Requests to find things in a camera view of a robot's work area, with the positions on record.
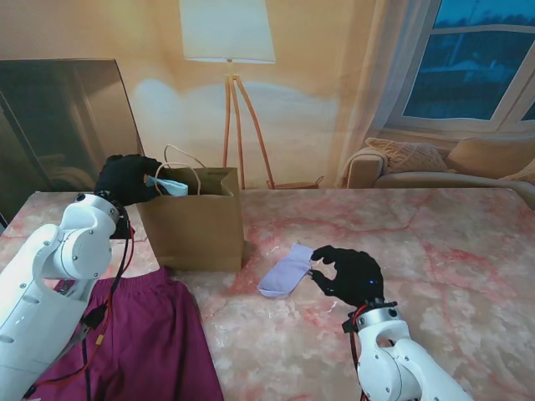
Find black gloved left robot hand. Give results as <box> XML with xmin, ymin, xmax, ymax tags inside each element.
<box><xmin>94</xmin><ymin>154</ymin><xmax>165</xmax><ymax>208</ymax></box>

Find plain beige cushion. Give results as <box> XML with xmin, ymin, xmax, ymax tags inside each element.
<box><xmin>445</xmin><ymin>139</ymin><xmax>535</xmax><ymax>176</ymax></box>

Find red black left arm cable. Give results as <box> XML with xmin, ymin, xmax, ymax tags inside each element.
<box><xmin>24</xmin><ymin>206</ymin><xmax>137</xmax><ymax>396</ymax></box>

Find lilac sock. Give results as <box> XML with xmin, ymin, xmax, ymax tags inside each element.
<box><xmin>257</xmin><ymin>243</ymin><xmax>314</xmax><ymax>299</ymax></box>

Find sheer cream curtain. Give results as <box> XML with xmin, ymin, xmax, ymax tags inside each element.
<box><xmin>334</xmin><ymin>0</ymin><xmax>444</xmax><ymax>189</ymax></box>

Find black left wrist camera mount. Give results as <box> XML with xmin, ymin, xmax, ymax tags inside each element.
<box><xmin>109</xmin><ymin>215</ymin><xmax>134</xmax><ymax>240</ymax></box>

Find tripod floor lamp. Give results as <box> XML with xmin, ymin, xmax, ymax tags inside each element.
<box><xmin>178</xmin><ymin>0</ymin><xmax>277</xmax><ymax>190</ymax></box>

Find red black right arm cable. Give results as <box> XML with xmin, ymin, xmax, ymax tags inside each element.
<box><xmin>349</xmin><ymin>304</ymin><xmax>369</xmax><ymax>401</ymax></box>

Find kraft paper bag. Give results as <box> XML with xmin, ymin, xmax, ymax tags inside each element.
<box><xmin>135</xmin><ymin>144</ymin><xmax>246</xmax><ymax>272</ymax></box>

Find red black arm cable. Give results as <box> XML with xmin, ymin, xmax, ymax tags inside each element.
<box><xmin>349</xmin><ymin>304</ymin><xmax>369</xmax><ymax>401</ymax></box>
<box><xmin>24</xmin><ymin>206</ymin><xmax>137</xmax><ymax>396</ymax></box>

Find beige sofa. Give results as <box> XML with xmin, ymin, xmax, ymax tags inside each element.
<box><xmin>340</xmin><ymin>137</ymin><xmax>535</xmax><ymax>197</ymax></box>

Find light blue sock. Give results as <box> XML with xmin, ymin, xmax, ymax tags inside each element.
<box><xmin>145</xmin><ymin>175</ymin><xmax>190</xmax><ymax>197</ymax></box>

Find dark glass panel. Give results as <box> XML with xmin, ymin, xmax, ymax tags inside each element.
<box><xmin>0</xmin><ymin>58</ymin><xmax>150</xmax><ymax>222</ymax></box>

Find wicker basket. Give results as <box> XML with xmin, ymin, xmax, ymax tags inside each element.
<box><xmin>267</xmin><ymin>175</ymin><xmax>326</xmax><ymax>190</ymax></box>

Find maroon shorts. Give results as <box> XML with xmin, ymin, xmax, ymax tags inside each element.
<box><xmin>24</xmin><ymin>266</ymin><xmax>225</xmax><ymax>401</ymax></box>

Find cream knitted cushion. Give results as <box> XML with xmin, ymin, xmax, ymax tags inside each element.
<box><xmin>365</xmin><ymin>137</ymin><xmax>451</xmax><ymax>175</ymax></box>

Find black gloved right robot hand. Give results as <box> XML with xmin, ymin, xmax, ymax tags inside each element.
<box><xmin>309</xmin><ymin>245</ymin><xmax>385</xmax><ymax>310</ymax></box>

